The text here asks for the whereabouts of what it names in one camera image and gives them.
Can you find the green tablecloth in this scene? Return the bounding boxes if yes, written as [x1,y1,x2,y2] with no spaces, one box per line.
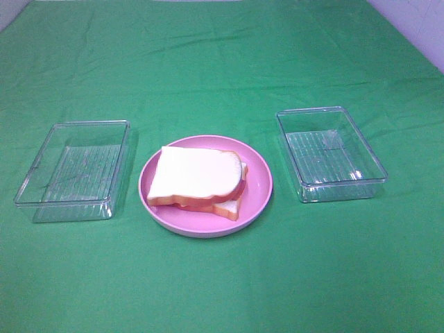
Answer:
[1,1,443,332]

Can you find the toy bread slice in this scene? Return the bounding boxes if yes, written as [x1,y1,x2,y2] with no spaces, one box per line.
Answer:
[173,162,248,221]
[147,146,247,206]

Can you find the clear plastic container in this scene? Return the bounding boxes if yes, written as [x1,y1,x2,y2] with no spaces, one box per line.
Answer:
[276,106,388,203]
[14,120,130,223]

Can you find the clear left plastic container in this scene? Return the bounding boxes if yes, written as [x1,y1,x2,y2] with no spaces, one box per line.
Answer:
[14,120,130,223]

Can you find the pink round plate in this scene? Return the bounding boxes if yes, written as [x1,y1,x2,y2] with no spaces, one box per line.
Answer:
[138,135,273,238]

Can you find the clear right plastic container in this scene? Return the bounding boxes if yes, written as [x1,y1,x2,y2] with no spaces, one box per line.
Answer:
[276,106,388,203]

